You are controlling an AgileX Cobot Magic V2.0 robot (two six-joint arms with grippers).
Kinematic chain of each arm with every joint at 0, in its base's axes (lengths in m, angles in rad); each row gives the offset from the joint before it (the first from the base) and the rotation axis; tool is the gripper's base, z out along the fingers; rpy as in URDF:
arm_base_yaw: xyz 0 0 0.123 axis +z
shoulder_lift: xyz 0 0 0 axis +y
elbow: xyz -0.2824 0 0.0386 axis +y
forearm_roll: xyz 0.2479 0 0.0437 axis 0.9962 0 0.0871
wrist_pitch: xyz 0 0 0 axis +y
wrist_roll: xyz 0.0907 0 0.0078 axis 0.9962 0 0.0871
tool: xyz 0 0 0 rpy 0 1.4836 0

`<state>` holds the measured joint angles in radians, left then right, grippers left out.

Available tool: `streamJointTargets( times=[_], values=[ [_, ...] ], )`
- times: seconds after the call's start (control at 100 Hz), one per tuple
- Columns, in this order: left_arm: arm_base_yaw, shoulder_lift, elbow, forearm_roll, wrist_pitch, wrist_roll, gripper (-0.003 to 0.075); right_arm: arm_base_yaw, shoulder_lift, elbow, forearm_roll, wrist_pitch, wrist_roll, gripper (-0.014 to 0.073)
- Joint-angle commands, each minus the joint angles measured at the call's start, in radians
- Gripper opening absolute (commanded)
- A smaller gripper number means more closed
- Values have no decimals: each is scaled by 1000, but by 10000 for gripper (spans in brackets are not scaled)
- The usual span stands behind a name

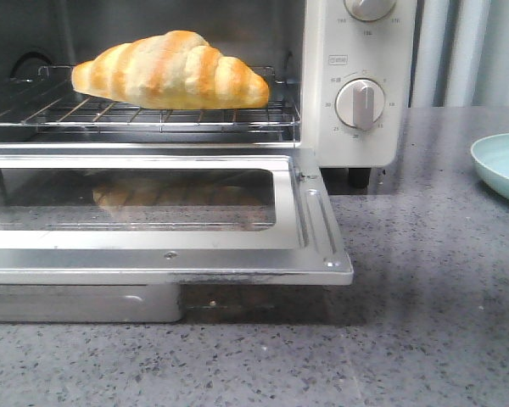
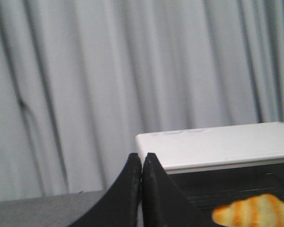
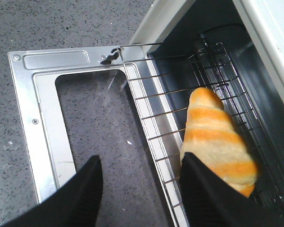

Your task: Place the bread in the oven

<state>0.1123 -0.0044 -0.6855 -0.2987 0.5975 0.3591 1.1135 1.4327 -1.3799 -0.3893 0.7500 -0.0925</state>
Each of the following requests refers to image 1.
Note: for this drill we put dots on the golden croissant bread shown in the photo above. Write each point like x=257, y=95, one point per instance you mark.
x=177, y=70

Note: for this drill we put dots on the glass oven door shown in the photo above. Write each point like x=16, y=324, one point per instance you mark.
x=96, y=232

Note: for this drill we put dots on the black right oven foot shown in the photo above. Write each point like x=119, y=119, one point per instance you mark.
x=359, y=177

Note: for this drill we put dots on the cream white toaster oven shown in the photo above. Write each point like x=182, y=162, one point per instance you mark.
x=315, y=46

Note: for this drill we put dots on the beige timer knob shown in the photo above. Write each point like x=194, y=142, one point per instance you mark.
x=360, y=103

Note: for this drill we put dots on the beige temperature knob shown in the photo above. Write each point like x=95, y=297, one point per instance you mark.
x=369, y=10

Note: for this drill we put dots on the light green plate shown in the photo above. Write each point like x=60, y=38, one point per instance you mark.
x=491, y=161

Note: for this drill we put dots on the grey window curtain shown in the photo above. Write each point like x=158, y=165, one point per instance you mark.
x=460, y=54

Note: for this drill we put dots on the metal wire oven rack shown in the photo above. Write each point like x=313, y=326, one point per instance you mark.
x=48, y=100

